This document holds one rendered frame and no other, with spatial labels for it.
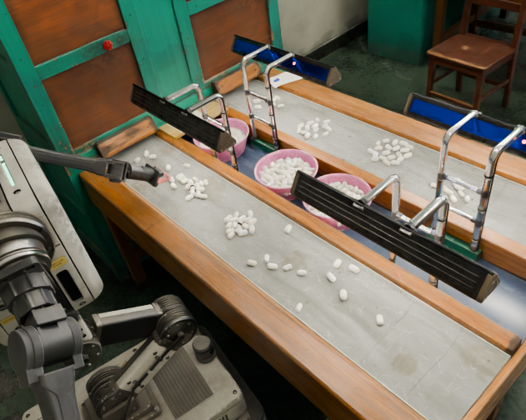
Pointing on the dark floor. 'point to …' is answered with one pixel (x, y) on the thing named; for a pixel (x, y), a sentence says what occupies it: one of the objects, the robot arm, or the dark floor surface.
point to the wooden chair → (477, 56)
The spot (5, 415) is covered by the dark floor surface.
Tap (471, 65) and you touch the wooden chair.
